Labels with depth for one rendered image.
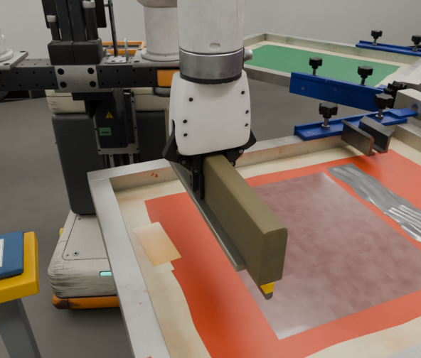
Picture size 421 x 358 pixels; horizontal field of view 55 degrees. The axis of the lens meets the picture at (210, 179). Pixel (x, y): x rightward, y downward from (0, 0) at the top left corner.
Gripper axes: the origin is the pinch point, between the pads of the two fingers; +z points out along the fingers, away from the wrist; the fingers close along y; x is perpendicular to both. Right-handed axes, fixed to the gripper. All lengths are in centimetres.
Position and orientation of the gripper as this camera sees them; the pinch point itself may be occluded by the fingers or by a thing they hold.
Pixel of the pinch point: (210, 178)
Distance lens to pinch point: 56.9
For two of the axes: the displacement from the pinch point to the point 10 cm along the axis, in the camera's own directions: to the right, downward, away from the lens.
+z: 0.0, 8.5, 5.3
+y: -9.3, 1.9, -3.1
